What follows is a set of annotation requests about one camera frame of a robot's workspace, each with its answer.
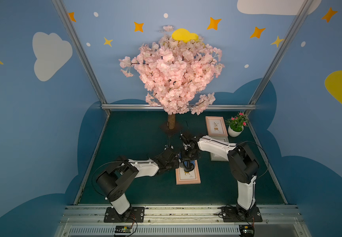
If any white pot with flowers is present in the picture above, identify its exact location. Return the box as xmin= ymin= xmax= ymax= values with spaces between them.
xmin=225 ymin=112 xmax=249 ymax=137

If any aluminium front rail assembly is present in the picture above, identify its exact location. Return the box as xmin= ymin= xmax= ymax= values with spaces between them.
xmin=55 ymin=204 xmax=311 ymax=237

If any right controller board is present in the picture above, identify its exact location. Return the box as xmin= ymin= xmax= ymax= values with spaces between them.
xmin=239 ymin=225 xmax=255 ymax=237

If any left controller board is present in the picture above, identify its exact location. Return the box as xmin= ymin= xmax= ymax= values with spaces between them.
xmin=114 ymin=225 xmax=132 ymax=235

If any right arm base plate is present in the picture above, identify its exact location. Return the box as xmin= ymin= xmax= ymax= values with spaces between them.
xmin=219 ymin=205 xmax=263 ymax=223

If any blue and grey cloth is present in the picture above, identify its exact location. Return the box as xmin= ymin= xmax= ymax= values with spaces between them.
xmin=179 ymin=161 xmax=195 ymax=173

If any pink picture frame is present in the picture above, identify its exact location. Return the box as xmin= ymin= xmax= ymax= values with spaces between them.
xmin=205 ymin=116 xmax=228 ymax=137
xmin=175 ymin=161 xmax=201 ymax=185

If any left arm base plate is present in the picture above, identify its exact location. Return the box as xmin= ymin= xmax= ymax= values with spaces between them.
xmin=103 ymin=206 xmax=145 ymax=223

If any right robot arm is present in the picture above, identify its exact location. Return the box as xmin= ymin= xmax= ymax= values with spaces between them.
xmin=179 ymin=132 xmax=259 ymax=213

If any aluminium rear frame rail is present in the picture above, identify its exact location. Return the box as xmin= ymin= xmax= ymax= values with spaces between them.
xmin=101 ymin=103 xmax=257 ymax=112

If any green picture frame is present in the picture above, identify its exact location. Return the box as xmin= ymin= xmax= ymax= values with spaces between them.
xmin=208 ymin=137 xmax=229 ymax=162

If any pink blossom artificial tree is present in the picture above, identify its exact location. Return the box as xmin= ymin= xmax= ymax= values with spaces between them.
xmin=120 ymin=25 xmax=224 ymax=134

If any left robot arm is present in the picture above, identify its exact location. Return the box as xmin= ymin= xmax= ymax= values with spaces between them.
xmin=96 ymin=148 xmax=180 ymax=216

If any controller board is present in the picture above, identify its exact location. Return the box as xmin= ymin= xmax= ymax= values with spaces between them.
xmin=114 ymin=225 xmax=132 ymax=235
xmin=239 ymin=225 xmax=255 ymax=237

